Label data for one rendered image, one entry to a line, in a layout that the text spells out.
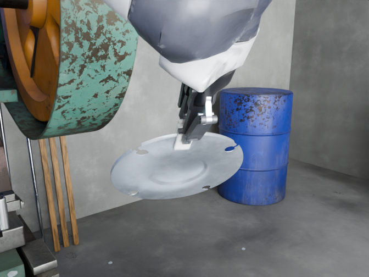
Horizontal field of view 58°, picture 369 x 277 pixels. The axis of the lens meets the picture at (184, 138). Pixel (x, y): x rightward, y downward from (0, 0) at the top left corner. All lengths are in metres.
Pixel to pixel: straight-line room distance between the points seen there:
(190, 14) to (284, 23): 3.54
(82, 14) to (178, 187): 0.43
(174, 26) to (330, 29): 3.47
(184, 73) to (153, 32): 0.09
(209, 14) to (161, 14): 0.04
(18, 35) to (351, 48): 2.95
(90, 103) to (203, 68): 0.52
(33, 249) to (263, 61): 2.95
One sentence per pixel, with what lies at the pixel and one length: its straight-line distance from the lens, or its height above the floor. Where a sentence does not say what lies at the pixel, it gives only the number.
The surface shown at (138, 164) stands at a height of 0.96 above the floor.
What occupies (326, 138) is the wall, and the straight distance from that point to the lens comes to 3.79.
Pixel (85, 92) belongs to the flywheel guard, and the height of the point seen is 1.08.
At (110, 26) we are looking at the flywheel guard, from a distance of 0.78.
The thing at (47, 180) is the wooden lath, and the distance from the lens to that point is 2.16.
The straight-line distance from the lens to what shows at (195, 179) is 0.79.
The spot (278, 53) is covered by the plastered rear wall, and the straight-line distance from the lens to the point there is 3.76.
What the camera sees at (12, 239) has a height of 0.67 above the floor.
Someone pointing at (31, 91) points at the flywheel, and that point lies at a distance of 1.23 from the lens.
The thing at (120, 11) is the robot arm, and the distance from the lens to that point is 0.34.
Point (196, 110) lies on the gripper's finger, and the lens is 0.52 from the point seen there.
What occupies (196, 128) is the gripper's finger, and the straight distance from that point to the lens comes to 0.51.
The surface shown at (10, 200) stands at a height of 0.74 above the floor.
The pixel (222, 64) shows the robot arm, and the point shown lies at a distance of 0.40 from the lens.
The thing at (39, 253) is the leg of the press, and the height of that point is 0.64.
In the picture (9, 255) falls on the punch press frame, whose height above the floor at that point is 0.65.
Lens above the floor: 1.17
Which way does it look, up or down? 14 degrees down
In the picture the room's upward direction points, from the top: straight up
